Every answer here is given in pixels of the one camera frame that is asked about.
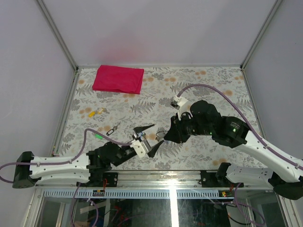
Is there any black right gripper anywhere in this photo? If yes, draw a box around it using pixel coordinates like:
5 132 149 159
163 111 213 143

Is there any blue tagged key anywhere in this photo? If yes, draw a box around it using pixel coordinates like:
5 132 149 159
139 132 146 138

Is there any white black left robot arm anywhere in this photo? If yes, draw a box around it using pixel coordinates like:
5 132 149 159
12 126 163 189

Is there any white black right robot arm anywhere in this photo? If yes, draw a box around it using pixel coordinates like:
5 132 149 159
164 101 303 200

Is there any black tagged key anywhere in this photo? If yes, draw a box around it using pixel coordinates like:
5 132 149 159
106 122 120 136

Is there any green tagged key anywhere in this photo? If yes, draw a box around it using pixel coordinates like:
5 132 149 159
95 134 103 140

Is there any folded pink cloth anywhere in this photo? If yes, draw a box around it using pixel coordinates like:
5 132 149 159
92 65 144 95

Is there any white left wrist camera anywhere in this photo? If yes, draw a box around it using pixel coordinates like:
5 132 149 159
130 139 151 158

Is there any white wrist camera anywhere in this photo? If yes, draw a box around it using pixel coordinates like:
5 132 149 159
130 139 151 158
170 96 191 120

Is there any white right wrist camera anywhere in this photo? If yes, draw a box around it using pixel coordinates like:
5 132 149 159
170 96 191 120

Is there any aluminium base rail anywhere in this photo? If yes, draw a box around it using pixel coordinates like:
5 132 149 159
36 170 230 189

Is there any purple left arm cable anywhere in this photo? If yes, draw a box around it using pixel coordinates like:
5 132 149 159
0 129 133 184

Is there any white slotted cable duct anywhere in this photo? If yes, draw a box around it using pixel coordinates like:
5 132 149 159
43 189 233 200

